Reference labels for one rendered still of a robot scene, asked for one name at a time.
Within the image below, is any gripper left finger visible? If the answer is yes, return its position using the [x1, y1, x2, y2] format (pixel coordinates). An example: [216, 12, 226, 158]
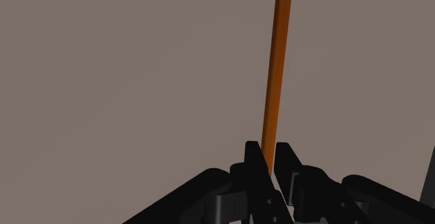
[123, 140, 293, 224]

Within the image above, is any orange wooden stick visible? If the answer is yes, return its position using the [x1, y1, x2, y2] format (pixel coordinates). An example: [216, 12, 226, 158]
[261, 0, 294, 177]

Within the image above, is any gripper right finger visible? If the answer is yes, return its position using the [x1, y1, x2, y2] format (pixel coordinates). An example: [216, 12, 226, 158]
[273, 142, 435, 224]

